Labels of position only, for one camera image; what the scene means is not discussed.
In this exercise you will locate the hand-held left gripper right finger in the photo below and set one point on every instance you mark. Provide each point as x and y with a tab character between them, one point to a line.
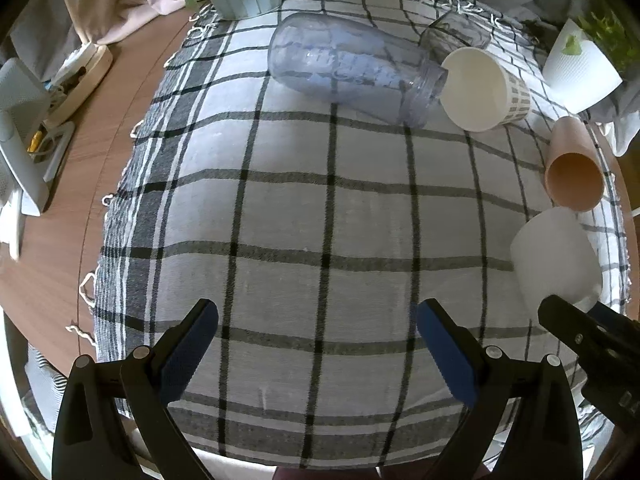
445	347

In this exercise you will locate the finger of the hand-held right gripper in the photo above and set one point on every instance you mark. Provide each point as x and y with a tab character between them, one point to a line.
567	322
612	317

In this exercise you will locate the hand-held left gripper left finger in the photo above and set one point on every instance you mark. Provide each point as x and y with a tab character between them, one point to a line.
187	347

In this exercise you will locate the plain white cup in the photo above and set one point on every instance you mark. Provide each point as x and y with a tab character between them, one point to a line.
555	260

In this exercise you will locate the peach pink cup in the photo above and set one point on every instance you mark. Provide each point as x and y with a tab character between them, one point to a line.
572	175

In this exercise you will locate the white cup with patterned base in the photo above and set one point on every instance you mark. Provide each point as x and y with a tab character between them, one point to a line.
475	90

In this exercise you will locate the striped grey cloth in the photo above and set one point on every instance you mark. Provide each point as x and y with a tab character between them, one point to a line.
42	390

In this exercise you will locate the grey checked cloth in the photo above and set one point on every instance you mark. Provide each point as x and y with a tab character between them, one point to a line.
325	220

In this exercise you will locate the white plant pot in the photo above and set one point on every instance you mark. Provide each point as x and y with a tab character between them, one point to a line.
580	77

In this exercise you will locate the white desk device with stand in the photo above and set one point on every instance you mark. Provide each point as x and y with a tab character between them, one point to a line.
22	160

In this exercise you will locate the round wooden tray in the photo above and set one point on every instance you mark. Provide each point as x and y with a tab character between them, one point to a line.
82	82

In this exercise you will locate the green potted plant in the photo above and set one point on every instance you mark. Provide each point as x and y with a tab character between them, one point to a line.
610	30

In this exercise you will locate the large clear plastic jar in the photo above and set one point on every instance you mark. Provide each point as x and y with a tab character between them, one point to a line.
340	65

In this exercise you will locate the small clear glass jar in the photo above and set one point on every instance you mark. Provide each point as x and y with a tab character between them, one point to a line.
450	32

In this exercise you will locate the pale pink cloth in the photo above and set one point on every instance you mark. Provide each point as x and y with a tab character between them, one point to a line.
125	0

